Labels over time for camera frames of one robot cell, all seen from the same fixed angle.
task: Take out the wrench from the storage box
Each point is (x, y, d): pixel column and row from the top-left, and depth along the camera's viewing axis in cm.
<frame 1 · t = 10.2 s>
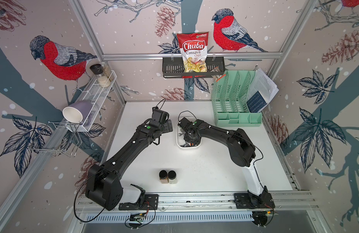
left hand: (166, 122, 84), fingers open
right hand: (188, 139, 95), fingers open
brown spice jar black lid: (163, 176, 74), point 10 cm above the table
white spice jar black lid: (172, 177, 74), point 10 cm above the table
white paper documents: (262, 82, 100), point 26 cm above the table
dark blue notebook: (256, 102, 105), point 13 cm above the table

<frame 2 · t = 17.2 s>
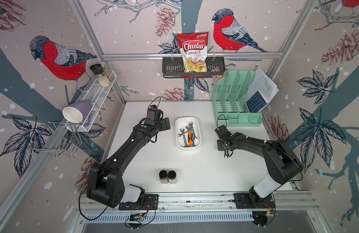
left hand: (164, 119, 85), fingers open
right hand: (223, 144, 95), fingers closed
the named things where they were.

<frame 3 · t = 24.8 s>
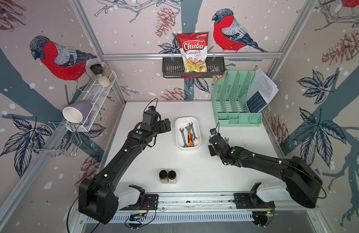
left hand: (166, 120, 81), fingers open
right hand: (212, 142, 88), fingers closed
the named things where they were.

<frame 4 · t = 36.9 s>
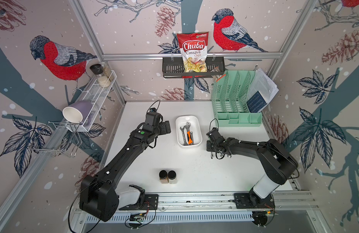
left hand: (165, 122, 82), fingers open
right hand: (209, 144, 95), fingers closed
the named things where they were.

